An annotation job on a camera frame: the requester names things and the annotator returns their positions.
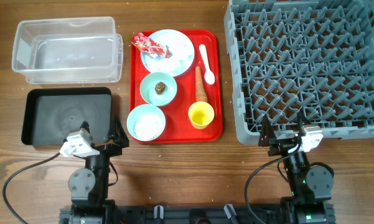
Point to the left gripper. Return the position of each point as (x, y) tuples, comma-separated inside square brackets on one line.
[(114, 149)]

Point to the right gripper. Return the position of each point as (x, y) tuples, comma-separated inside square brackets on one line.
[(268, 138)]

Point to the light blue bowl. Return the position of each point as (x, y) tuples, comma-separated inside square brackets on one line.
[(138, 111)]

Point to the white rice pile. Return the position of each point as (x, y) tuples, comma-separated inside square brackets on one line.
[(148, 127)]

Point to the green bowl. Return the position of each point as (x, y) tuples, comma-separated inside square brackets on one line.
[(147, 89)]

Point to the brown food lump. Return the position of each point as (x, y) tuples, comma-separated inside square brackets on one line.
[(160, 88)]

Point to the yellow cup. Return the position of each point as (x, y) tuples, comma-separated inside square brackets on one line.
[(201, 114)]

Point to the orange carrot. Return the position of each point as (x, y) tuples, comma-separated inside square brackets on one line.
[(199, 89)]

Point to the white plastic spoon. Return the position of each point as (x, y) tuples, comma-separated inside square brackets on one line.
[(209, 75)]

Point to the red snack wrapper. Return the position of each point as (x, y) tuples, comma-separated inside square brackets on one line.
[(149, 46)]

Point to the white tissue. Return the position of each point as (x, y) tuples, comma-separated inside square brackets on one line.
[(178, 53)]

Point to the light blue plate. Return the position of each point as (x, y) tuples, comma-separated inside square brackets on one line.
[(169, 37)]

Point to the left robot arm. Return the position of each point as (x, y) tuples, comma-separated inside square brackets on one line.
[(89, 185)]

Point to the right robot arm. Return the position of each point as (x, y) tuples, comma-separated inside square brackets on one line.
[(310, 183)]

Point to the black waste tray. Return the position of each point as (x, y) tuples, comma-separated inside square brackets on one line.
[(51, 114)]

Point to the grey dishwasher rack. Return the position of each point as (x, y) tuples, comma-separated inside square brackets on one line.
[(314, 58)]

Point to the clear plastic bin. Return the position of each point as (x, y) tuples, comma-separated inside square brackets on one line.
[(68, 50)]

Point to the red serving tray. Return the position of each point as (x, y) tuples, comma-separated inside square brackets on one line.
[(178, 127)]

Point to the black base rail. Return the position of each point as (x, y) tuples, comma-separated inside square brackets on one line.
[(269, 213)]

